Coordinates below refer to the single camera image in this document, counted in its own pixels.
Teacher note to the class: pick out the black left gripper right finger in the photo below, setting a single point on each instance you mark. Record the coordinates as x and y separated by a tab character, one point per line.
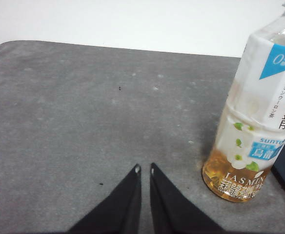
171	209

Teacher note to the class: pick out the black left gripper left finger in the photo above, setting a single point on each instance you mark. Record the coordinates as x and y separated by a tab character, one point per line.
123	209

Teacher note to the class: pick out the pale jasmine oolong tea bottle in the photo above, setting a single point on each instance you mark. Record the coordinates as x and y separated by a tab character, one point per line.
250	109

